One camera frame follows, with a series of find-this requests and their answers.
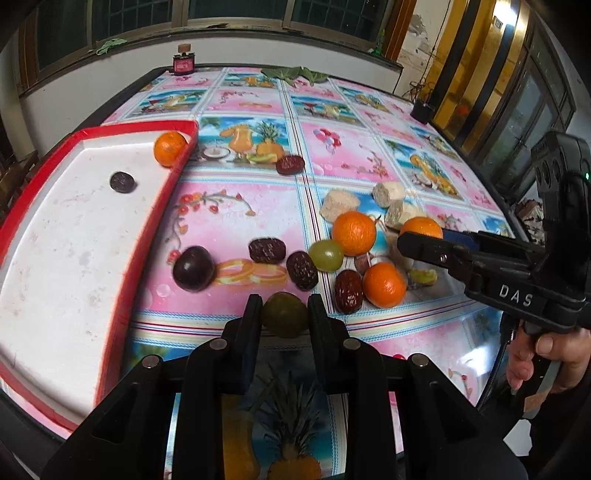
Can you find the dark purple plum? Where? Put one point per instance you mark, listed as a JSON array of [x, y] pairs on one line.
[[194, 269]]

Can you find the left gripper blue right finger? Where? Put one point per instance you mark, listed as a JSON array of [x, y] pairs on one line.
[[327, 336]]

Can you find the green leaves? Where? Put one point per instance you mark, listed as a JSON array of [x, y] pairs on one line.
[[291, 74]]

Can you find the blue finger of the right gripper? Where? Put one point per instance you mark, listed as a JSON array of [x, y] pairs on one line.
[[464, 238], [436, 252]]

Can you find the floral patterned cloth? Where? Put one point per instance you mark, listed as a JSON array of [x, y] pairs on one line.
[[530, 212]]

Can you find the green cloth on sill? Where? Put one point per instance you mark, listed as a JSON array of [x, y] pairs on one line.
[[109, 45]]

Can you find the red and white tray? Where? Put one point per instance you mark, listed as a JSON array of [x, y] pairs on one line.
[[72, 253]]

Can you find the beige cake piece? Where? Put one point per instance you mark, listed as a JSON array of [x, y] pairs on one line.
[[338, 202], [386, 193]]

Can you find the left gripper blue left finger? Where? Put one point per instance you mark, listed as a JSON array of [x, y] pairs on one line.
[[242, 336]]

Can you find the wooden chair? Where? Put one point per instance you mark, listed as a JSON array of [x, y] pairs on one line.
[[14, 179]]

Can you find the black cup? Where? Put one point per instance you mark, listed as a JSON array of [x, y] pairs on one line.
[[422, 111]]

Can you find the colourful fruit-print tablecloth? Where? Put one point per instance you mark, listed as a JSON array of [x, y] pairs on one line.
[[351, 138]]

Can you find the green grape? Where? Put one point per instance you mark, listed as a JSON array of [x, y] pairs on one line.
[[285, 315], [327, 255]]

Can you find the small red jar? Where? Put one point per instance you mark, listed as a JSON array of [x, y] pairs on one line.
[[183, 61]]

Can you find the orange tangerine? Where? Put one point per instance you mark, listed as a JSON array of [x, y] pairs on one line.
[[424, 226], [167, 147], [355, 232], [384, 285]]

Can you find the dark red date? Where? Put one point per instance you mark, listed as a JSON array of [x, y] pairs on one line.
[[290, 165], [348, 292], [302, 270], [267, 250]]

